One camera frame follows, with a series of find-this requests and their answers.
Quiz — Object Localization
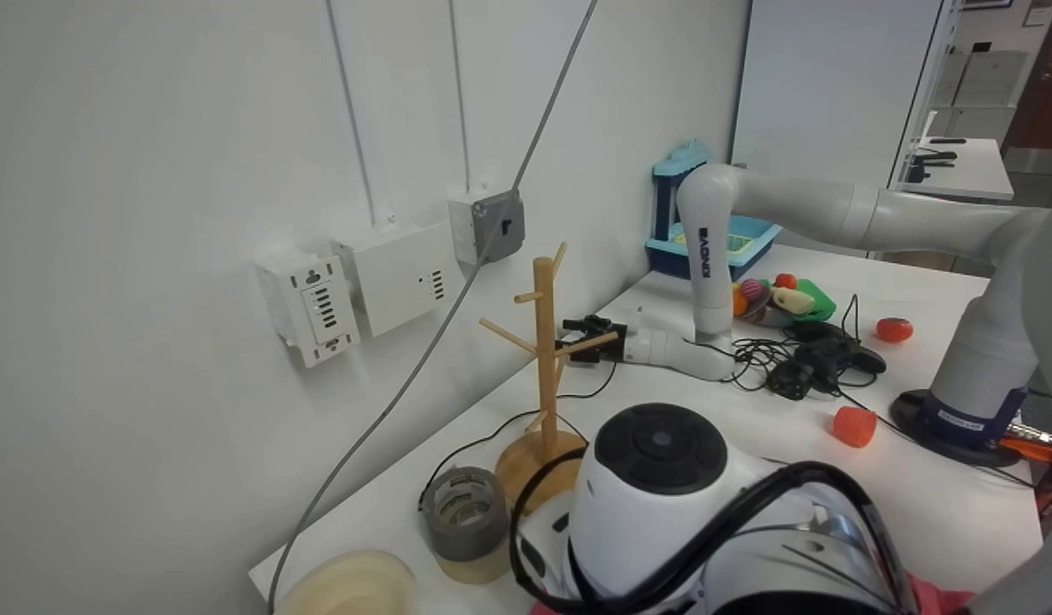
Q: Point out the black thin table cable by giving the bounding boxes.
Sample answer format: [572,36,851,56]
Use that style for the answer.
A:
[415,359,620,517]

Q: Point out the orange spring clamp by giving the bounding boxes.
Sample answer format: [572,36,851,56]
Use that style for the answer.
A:
[992,426,1052,471]

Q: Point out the black tangled cable bundle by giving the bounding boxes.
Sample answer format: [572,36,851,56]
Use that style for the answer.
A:
[727,317,890,405]

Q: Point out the grey duct tape roll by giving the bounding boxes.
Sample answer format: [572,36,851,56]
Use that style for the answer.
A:
[415,465,512,565]

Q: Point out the wooden mug tree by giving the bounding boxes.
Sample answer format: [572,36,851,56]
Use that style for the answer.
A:
[473,240,625,517]

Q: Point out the orange toy fruit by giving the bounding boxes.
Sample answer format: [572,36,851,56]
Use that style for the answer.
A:
[727,277,775,326]

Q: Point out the white jointed support arm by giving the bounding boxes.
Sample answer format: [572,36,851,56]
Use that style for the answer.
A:
[620,162,1052,465]

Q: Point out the cream bowl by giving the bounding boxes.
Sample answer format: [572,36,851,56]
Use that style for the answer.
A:
[271,546,421,615]

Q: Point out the white wall conduit pipe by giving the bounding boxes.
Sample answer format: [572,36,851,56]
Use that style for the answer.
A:
[322,0,382,232]
[447,0,473,200]

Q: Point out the grey hanging wall cable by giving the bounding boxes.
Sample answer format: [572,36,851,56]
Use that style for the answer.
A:
[263,0,603,615]

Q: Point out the grey junction box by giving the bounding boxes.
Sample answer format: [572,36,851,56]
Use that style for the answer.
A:
[447,184,529,271]

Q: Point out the plain white wall box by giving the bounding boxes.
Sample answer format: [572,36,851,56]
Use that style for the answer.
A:
[332,219,464,341]

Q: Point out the white socket box with sticker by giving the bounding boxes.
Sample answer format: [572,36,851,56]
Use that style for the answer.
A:
[253,244,364,372]

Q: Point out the beige tape roll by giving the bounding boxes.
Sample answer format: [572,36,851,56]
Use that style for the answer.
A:
[431,517,526,587]

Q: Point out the small black end device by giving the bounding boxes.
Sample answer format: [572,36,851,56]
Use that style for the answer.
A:
[557,314,633,368]

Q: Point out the red round toy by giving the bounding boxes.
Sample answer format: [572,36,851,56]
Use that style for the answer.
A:
[871,314,915,350]

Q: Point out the white background table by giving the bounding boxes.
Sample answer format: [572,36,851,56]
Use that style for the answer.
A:
[886,135,1017,205]

